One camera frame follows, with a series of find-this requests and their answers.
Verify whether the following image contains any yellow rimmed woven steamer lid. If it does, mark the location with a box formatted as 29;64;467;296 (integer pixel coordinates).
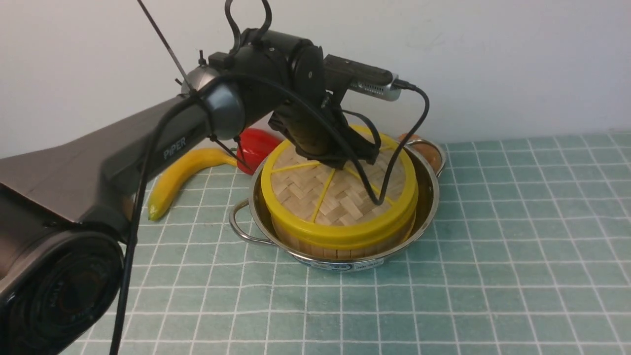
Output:
259;140;419;238

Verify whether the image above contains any green checkered tablecloth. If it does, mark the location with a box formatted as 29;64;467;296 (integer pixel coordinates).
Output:
120;133;631;355

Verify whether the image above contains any yellow rimmed bamboo steamer basket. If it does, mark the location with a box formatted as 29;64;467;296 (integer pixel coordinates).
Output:
272;213;417;260

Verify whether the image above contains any stainless steel pot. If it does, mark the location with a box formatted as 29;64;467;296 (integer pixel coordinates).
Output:
228;139;448;273

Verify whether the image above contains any brown egg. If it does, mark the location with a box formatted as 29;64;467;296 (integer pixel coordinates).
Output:
406;135;445;176

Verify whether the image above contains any red bell pepper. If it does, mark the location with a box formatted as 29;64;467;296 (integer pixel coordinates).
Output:
235;128;282;175

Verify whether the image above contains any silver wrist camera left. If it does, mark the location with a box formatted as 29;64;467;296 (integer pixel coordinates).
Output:
323;54;401;103

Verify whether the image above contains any yellow banana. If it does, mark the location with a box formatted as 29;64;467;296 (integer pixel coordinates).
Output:
147;148;238;221

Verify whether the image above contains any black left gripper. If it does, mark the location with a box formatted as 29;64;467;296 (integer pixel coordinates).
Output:
268;88;381;169

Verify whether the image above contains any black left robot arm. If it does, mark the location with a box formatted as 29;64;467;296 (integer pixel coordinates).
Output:
0;29;393;355

